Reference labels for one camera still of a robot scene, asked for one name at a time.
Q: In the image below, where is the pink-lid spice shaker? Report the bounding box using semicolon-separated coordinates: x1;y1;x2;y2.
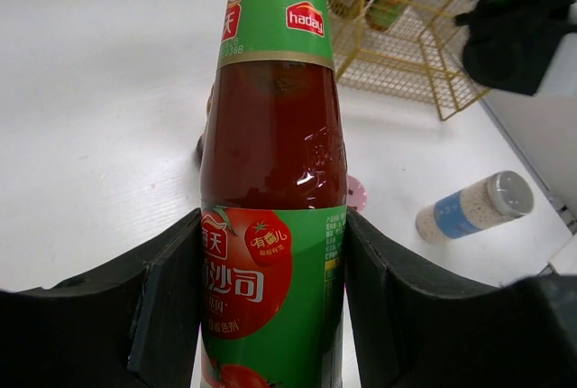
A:
346;175;368;212

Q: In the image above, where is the red-lid sauce jar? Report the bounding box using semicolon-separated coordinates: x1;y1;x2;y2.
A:
194;85;215;169

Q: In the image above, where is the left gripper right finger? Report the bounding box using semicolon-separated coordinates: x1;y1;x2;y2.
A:
344;211;576;387

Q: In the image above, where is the yellow wire basket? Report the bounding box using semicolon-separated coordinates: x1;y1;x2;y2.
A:
327;0;489;121

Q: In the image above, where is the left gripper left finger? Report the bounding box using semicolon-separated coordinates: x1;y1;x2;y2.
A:
1;209;201;387

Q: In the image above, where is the ketchup bottle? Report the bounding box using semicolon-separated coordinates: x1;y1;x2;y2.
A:
364;0;409;32
200;0;347;387

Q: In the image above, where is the silver-lid blue-label shaker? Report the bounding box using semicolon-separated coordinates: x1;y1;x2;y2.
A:
415;171;535;244

